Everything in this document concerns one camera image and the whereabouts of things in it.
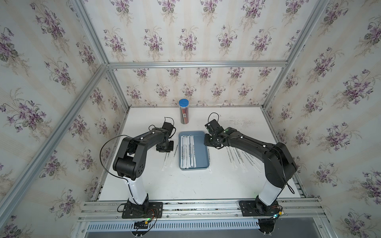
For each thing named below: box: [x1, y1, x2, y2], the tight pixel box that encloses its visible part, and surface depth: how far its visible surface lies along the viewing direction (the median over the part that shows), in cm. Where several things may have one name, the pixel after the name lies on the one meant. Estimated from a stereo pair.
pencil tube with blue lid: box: [178, 98, 190, 125], surface depth 100 cm
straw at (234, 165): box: [225, 145, 239, 171], surface depth 92 cm
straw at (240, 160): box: [233, 147, 249, 173], surface depth 90 cm
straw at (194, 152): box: [191, 135, 197, 168], surface depth 94 cm
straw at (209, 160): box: [207, 147, 213, 174], surface depth 92 cm
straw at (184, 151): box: [182, 135, 188, 169], surface depth 95 cm
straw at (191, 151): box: [188, 134, 194, 168], surface depth 95 cm
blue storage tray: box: [178, 130, 210, 171], surface depth 93 cm
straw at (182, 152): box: [180, 135, 186, 169], surface depth 95 cm
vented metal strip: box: [86, 220, 260, 232], surface depth 72 cm
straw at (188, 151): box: [185, 135, 191, 169], surface depth 95 cm
